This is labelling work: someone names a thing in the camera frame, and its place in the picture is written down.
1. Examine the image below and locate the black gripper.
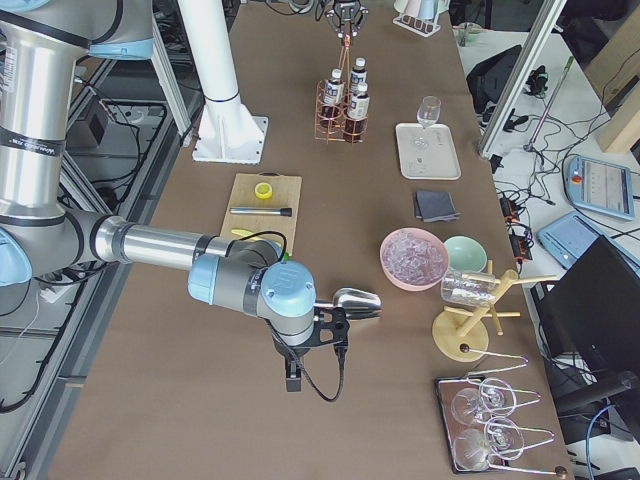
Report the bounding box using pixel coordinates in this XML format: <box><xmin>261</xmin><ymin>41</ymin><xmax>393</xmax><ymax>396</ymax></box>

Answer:
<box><xmin>325</xmin><ymin>0</ymin><xmax>369</xmax><ymax>39</ymax></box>
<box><xmin>272</xmin><ymin>307</ymin><xmax>349</xmax><ymax>392</ymax></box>

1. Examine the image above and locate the copper wire bottle basket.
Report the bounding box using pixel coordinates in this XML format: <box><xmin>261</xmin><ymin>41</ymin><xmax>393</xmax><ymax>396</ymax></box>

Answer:
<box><xmin>314</xmin><ymin>37</ymin><xmax>368</xmax><ymax>144</ymax></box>

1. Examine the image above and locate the tea bottle dark liquid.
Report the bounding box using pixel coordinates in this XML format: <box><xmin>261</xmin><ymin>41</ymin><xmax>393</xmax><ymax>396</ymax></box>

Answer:
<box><xmin>343</xmin><ymin>82</ymin><xmax>370</xmax><ymax>143</ymax></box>

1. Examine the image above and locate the steel ice scoop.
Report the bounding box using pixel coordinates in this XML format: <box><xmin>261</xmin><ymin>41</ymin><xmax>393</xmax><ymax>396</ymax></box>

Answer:
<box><xmin>314</xmin><ymin>287</ymin><xmax>382</xmax><ymax>321</ymax></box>

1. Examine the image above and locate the clear wine glass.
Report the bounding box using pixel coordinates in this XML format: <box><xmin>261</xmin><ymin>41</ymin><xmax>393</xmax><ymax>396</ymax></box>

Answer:
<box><xmin>416</xmin><ymin>96</ymin><xmax>441</xmax><ymax>130</ymax></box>

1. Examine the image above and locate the yellow plastic knife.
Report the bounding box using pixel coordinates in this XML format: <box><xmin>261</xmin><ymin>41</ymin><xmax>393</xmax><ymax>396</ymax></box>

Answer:
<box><xmin>231</xmin><ymin>228</ymin><xmax>268</xmax><ymax>241</ymax></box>

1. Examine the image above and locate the cream rabbit tray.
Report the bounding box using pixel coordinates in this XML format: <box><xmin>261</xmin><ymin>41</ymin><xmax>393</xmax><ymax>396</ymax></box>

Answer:
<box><xmin>395</xmin><ymin>123</ymin><xmax>461</xmax><ymax>180</ymax></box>

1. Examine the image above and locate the steel muddler black tip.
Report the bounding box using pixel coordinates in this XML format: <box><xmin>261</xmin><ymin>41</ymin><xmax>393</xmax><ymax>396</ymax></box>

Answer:
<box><xmin>228</xmin><ymin>206</ymin><xmax>293</xmax><ymax>217</ymax></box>

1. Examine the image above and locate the pink bowl with ice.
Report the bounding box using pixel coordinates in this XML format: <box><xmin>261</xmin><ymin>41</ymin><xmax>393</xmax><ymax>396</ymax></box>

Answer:
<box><xmin>379</xmin><ymin>227</ymin><xmax>449</xmax><ymax>292</ymax></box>

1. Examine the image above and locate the wooden cup rack stand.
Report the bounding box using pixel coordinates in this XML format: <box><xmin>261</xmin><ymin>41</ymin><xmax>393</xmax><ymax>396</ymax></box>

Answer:
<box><xmin>432</xmin><ymin>269</ymin><xmax>557</xmax><ymax>362</ymax></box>

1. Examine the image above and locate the bamboo cutting board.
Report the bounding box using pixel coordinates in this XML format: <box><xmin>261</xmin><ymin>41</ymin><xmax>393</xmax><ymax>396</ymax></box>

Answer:
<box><xmin>220</xmin><ymin>173</ymin><xmax>302</xmax><ymax>254</ymax></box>

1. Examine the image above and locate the half lemon slice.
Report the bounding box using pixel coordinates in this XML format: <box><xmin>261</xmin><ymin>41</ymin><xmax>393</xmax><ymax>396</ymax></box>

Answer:
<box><xmin>254</xmin><ymin>182</ymin><xmax>273</xmax><ymax>200</ymax></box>

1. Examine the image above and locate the black glass holder tray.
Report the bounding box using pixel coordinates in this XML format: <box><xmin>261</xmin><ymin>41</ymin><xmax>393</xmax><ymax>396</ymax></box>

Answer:
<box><xmin>434</xmin><ymin>375</ymin><xmax>491</xmax><ymax>475</ymax></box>

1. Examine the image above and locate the glass jar on rack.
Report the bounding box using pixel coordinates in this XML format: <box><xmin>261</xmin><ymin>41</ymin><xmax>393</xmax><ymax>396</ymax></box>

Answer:
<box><xmin>441</xmin><ymin>269</ymin><xmax>500</xmax><ymax>307</ymax></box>

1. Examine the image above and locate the upper hanging wine glass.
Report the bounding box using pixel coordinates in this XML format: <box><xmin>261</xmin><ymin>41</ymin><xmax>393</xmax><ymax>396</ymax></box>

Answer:
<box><xmin>450</xmin><ymin>377</ymin><xmax>516</xmax><ymax>426</ymax></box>

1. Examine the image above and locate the hanging wine glass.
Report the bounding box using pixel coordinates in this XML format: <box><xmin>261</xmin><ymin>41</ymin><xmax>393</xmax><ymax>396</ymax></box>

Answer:
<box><xmin>452</xmin><ymin>417</ymin><xmax>524</xmax><ymax>472</ymax></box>
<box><xmin>450</xmin><ymin>377</ymin><xmax>516</xmax><ymax>426</ymax></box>

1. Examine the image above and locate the folded grey cloth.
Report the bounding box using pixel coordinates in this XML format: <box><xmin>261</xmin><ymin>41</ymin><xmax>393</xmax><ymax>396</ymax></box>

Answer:
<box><xmin>414</xmin><ymin>190</ymin><xmax>460</xmax><ymax>223</ymax></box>

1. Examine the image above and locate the green ceramic bowl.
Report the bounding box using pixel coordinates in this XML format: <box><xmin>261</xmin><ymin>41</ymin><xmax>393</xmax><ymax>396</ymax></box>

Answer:
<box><xmin>444</xmin><ymin>236</ymin><xmax>488</xmax><ymax>272</ymax></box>

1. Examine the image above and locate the lower hanging wine glass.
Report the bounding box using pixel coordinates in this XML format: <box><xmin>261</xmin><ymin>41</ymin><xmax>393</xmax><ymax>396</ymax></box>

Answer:
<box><xmin>452</xmin><ymin>417</ymin><xmax>524</xmax><ymax>472</ymax></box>

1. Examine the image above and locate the blue teach pendant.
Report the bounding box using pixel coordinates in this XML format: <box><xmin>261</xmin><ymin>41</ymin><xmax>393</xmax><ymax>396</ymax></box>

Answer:
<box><xmin>564</xmin><ymin>156</ymin><xmax>635</xmax><ymax>221</ymax></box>
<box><xmin>537</xmin><ymin>212</ymin><xmax>609</xmax><ymax>270</ymax></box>

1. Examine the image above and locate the black monitor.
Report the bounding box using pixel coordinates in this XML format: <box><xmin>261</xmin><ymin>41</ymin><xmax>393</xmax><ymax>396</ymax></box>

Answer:
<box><xmin>540</xmin><ymin>236</ymin><xmax>639</xmax><ymax>374</ymax></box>

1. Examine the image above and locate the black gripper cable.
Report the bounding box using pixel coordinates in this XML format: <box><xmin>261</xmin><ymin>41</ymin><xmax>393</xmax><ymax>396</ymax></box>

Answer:
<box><xmin>227</xmin><ymin>230</ymin><xmax>349</xmax><ymax>403</ymax></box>

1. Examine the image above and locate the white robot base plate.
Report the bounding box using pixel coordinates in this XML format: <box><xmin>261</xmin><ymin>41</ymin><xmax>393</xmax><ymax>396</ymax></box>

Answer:
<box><xmin>191</xmin><ymin>115</ymin><xmax>269</xmax><ymax>165</ymax></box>

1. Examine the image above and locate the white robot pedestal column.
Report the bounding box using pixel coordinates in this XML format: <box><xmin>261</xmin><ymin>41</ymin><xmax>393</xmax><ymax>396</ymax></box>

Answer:
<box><xmin>178</xmin><ymin>0</ymin><xmax>268</xmax><ymax>165</ymax></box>

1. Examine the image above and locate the aluminium frame post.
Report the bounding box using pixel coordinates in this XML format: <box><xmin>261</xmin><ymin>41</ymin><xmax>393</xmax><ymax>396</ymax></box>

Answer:
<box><xmin>478</xmin><ymin>0</ymin><xmax>566</xmax><ymax>159</ymax></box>

